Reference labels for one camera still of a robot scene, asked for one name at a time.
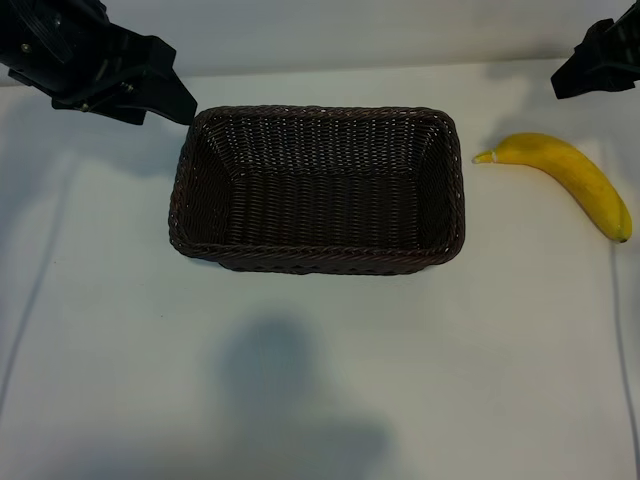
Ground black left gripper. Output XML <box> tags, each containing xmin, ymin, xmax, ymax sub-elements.
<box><xmin>0</xmin><ymin>0</ymin><xmax>199</xmax><ymax>126</ymax></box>

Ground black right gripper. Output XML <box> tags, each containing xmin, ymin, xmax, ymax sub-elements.
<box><xmin>551</xmin><ymin>0</ymin><xmax>640</xmax><ymax>99</ymax></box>

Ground yellow banana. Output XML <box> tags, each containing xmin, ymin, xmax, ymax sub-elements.
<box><xmin>471</xmin><ymin>131</ymin><xmax>633</xmax><ymax>245</ymax></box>

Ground dark brown wicker basket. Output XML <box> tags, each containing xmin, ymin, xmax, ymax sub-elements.
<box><xmin>168</xmin><ymin>104</ymin><xmax>466</xmax><ymax>277</ymax></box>

